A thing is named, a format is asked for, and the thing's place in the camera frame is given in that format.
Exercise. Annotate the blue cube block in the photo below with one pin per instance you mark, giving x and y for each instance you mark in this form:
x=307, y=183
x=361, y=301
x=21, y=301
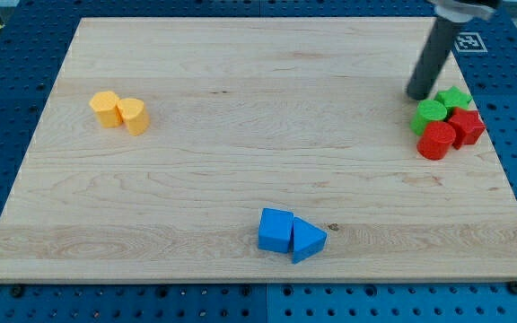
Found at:
x=275, y=230

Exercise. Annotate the blue triangle block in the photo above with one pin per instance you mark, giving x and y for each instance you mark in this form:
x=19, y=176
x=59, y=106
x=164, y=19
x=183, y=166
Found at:
x=308, y=240

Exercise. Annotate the yellow hexagon block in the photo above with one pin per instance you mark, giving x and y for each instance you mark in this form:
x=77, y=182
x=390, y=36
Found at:
x=105, y=108

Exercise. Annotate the yellow heart block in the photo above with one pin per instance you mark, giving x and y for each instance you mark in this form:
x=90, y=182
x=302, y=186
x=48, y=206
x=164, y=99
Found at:
x=134, y=114

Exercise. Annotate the red cylinder block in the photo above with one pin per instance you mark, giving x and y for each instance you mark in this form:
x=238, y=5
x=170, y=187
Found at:
x=436, y=140

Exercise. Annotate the green cylinder block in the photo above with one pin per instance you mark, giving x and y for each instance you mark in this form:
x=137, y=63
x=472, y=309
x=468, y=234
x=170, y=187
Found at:
x=427, y=111

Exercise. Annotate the wooden board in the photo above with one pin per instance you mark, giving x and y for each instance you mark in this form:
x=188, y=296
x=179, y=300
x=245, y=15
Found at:
x=304, y=115

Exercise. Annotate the green star block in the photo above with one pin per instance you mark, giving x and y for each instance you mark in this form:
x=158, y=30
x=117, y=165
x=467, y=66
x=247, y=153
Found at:
x=453, y=98

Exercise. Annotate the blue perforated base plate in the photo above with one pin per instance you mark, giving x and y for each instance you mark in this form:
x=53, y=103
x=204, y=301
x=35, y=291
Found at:
x=33, y=44

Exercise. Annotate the white fiducial marker tag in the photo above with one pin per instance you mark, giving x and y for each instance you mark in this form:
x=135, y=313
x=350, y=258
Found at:
x=469, y=42

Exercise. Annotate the red star block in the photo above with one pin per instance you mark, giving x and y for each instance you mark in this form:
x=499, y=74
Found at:
x=468, y=126

